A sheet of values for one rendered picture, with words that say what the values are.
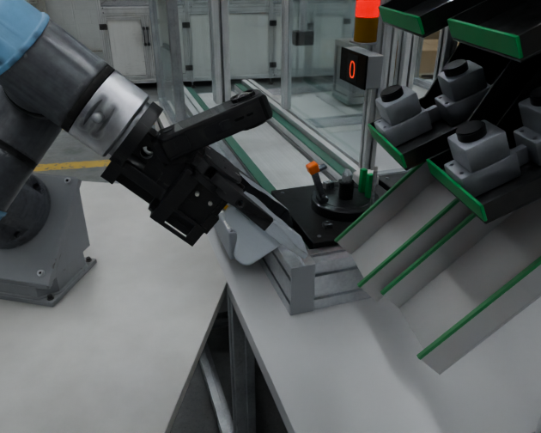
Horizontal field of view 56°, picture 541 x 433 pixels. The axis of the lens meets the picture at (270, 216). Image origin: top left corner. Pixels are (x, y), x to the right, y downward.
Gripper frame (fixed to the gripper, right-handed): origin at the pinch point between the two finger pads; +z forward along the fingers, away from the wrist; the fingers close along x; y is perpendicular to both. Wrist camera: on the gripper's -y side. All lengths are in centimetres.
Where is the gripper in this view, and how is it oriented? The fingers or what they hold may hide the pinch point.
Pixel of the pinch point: (296, 229)
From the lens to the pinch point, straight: 56.0
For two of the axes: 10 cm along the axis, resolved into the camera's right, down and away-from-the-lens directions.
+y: -6.4, 7.5, 1.8
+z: 7.6, 5.7, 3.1
